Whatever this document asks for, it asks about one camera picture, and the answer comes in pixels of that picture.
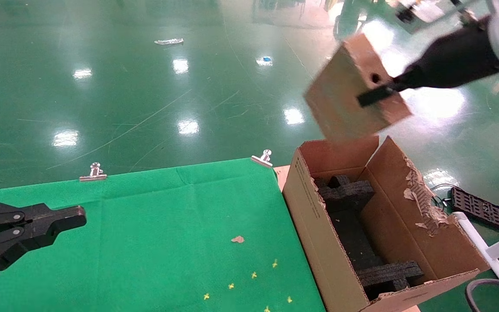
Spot small taped cardboard box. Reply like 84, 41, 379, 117
304, 32, 413, 143

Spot black plastic grid tray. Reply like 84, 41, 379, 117
449, 186, 499, 233

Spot thin tangled floor wires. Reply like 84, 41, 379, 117
431, 183, 454, 208

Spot black foam base liner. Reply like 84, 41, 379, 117
330, 208, 384, 271

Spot green table cloth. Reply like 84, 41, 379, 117
0, 157, 326, 312

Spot silver binder clip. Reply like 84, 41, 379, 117
79, 162, 107, 182
251, 149, 274, 168

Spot black loose hanging cable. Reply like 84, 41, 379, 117
465, 279, 499, 312

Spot large open cardboard carton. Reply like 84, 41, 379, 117
282, 136, 491, 312

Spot flat black foam block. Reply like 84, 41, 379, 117
357, 260, 424, 300

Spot white pipe frame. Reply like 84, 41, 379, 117
452, 211, 499, 310

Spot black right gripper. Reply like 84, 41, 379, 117
357, 15, 499, 107

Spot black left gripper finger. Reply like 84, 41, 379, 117
0, 227, 58, 294
0, 196, 87, 238

